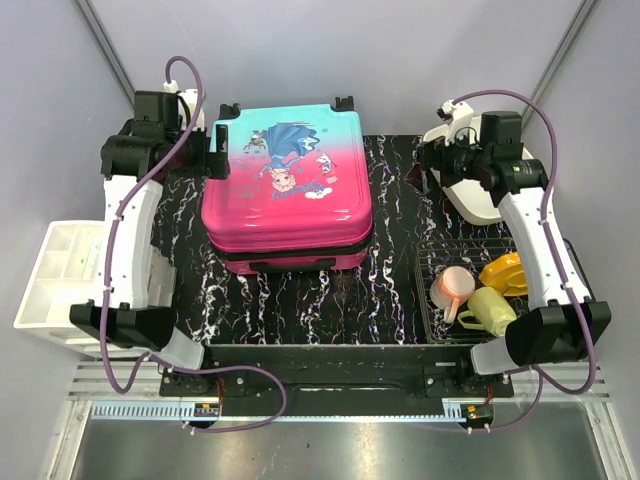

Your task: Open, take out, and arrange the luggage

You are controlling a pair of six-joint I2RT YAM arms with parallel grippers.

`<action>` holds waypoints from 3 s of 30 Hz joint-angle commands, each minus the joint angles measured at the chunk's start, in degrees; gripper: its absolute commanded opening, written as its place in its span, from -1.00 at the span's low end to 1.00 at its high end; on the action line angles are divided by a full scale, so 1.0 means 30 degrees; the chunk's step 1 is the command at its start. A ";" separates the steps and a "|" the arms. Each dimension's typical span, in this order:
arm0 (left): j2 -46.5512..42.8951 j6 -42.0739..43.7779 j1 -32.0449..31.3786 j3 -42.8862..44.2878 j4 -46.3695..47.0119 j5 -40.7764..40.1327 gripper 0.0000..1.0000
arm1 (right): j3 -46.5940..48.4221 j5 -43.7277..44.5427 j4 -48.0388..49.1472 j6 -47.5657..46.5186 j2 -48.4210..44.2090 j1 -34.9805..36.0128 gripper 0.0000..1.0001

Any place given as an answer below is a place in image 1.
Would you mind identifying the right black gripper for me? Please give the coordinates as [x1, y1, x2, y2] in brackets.
[402, 125, 490, 195]

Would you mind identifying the pink and teal kids suitcase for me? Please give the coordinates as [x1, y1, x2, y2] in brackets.
[201, 97, 374, 275]

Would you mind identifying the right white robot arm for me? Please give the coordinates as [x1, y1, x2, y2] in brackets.
[413, 101, 612, 397]

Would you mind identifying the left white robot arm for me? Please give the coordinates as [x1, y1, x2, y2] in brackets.
[69, 82, 229, 396]

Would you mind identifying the white plastic tray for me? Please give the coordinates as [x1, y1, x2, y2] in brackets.
[421, 111, 548, 226]

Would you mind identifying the pink cup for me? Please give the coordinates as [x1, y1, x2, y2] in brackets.
[429, 266, 476, 324]

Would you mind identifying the orange-yellow plate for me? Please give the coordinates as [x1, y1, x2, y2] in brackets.
[479, 252, 528, 297]

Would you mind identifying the black marble pattern mat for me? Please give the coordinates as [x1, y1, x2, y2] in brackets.
[153, 135, 515, 345]

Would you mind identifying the yellow-green mug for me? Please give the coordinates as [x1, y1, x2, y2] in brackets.
[457, 287, 517, 337]

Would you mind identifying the white drawer organizer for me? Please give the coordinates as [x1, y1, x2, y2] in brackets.
[12, 220, 176, 359]

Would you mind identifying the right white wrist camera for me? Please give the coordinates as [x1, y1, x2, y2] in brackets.
[436, 100, 474, 145]

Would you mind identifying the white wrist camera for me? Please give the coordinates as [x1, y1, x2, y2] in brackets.
[436, 100, 474, 145]
[163, 80, 199, 130]

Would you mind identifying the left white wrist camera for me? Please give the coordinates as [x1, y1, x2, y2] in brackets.
[163, 80, 199, 130]

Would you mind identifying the black wire dish rack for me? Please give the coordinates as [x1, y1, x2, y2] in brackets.
[415, 237, 516, 345]

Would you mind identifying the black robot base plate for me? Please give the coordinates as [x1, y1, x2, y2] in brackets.
[158, 343, 515, 399]

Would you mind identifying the aluminium rail frame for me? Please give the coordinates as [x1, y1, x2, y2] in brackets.
[64, 361, 613, 421]

